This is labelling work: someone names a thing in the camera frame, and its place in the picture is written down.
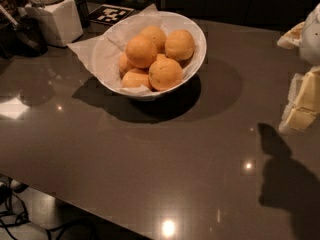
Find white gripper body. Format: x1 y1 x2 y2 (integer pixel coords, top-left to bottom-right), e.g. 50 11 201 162
299 3 320 65

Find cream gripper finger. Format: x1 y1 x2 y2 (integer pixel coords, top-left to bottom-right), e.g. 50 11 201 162
277 22 304 49
279 66 320 134

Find white ceramic bowl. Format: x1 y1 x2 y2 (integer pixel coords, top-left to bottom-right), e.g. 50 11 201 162
92 10 208 101

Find orange right back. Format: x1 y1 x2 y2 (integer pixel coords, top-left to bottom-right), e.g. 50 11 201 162
165 29 195 62

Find orange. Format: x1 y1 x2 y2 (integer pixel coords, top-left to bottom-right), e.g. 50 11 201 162
125 35 157 68
140 25 166 53
119 53 134 77
149 58 183 91
165 29 195 62
122 68 152 90

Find orange front right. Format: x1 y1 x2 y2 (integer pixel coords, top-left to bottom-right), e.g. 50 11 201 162
149 58 183 91

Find orange top back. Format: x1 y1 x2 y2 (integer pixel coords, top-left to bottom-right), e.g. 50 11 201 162
140 25 166 53

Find orange top left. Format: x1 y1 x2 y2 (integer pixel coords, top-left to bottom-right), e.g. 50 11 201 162
125 35 157 68

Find orange front left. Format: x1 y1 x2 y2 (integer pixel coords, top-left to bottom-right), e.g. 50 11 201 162
122 68 152 90

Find orange far left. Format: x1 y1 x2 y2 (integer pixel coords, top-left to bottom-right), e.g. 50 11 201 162
119 53 134 77

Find black white marker tag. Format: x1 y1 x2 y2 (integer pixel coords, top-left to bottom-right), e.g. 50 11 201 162
87 4 134 25

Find white paper liner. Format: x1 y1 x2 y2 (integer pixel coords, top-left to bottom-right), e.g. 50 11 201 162
66 3 201 97

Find dark cup behind canister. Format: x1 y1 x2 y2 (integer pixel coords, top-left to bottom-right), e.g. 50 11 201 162
74 0 90 28

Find white square canister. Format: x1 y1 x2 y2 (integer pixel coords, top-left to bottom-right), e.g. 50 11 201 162
25 0 83 47

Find dark pan with handle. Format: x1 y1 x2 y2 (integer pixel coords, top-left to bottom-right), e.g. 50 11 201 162
0 5 48 58

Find black floor cables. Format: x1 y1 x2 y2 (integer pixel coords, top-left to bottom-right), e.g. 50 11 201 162
0 180 99 240

